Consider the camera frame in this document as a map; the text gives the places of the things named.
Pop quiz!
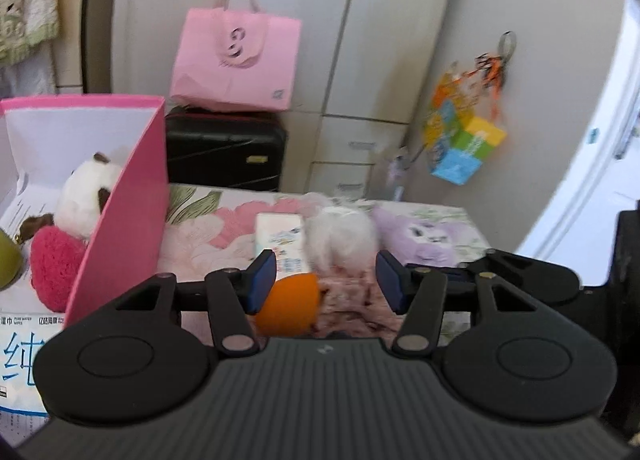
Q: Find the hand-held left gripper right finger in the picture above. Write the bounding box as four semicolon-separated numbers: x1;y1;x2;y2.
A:
375;250;556;359

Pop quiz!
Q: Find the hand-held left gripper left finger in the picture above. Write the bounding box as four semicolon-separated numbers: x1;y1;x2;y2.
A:
92;249;278;359

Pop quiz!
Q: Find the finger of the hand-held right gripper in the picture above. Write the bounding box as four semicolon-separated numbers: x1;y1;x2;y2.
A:
406;248;584;313

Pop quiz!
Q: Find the orange plush toy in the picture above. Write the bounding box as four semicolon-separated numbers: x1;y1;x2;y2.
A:
254;272;321;339

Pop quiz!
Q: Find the white fluffy plush toy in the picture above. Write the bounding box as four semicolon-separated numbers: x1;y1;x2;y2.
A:
299;192;381;274

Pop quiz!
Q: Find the pink cardboard box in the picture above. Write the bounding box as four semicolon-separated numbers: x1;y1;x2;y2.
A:
0;94;172;327

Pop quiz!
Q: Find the panda plush toy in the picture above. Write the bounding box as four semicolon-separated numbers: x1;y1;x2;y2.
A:
20;152;126;242

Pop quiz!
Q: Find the red fluffy plush toy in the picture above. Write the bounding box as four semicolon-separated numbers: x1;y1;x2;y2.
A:
29;226;89;313

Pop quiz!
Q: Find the olive green plush toy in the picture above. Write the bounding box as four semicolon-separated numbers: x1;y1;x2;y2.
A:
0;227;24;291

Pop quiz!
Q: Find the wet wipes pack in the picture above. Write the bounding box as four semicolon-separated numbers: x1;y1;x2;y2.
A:
0;312;67;447

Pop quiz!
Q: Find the small tissue pack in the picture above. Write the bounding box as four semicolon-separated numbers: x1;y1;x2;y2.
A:
254;212;314;276

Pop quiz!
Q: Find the purple plush toy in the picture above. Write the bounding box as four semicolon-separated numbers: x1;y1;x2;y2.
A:
372;204;474;267

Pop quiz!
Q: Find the floral tablecloth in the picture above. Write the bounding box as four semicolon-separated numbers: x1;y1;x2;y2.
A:
159;184;493;341

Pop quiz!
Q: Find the black suitcase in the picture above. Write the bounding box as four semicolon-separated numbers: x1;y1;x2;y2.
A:
164;106;290;193

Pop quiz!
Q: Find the white door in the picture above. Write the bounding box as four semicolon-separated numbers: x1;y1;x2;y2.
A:
514;0;640;271

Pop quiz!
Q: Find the colourful cube bag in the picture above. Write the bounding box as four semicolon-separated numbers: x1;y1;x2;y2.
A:
422;98;509;186

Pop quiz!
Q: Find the pink paper shopping bag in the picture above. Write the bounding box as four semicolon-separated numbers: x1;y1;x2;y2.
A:
169;0;303;113

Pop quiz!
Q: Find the grey wardrobe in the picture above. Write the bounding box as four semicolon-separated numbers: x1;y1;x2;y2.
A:
107;0;463;203

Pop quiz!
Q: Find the printed paper sheet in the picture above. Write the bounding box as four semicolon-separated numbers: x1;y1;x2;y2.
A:
0;170;36;231

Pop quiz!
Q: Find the orange string ornament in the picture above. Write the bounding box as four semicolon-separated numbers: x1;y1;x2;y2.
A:
434;31;518;113

